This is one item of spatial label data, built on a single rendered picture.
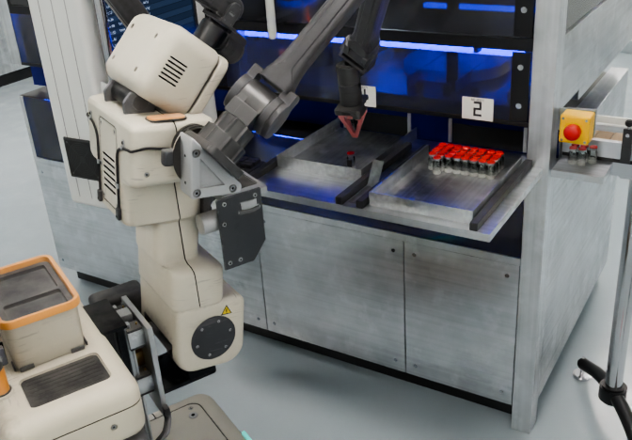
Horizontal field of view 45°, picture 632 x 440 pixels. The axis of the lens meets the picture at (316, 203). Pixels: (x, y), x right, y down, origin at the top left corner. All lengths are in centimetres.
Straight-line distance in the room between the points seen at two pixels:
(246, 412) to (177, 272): 110
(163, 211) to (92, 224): 166
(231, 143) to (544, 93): 91
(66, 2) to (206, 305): 83
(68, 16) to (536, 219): 130
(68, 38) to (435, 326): 134
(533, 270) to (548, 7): 71
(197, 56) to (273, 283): 136
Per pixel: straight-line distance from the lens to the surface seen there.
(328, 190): 192
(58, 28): 204
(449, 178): 196
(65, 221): 331
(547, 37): 194
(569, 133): 195
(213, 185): 137
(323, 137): 226
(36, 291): 161
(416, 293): 237
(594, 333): 298
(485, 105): 203
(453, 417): 254
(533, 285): 220
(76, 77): 205
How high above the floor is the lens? 167
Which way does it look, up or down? 25 degrees down
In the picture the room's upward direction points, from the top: 4 degrees counter-clockwise
